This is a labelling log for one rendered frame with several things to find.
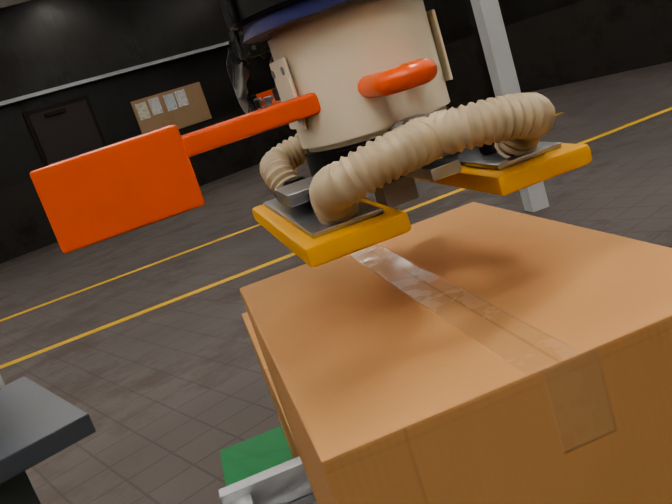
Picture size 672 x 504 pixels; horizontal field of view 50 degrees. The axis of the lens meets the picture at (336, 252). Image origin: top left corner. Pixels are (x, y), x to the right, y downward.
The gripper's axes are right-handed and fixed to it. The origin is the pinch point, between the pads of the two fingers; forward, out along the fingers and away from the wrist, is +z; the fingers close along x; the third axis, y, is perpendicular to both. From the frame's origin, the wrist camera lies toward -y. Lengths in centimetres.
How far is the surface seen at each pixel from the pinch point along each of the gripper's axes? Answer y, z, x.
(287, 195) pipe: 63, 9, -11
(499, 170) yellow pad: 74, 12, 8
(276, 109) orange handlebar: 65, 0, -9
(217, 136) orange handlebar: 65, 1, -16
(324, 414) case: 82, 25, -16
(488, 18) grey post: -283, -4, 183
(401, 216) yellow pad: 76, 13, -3
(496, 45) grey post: -283, 12, 184
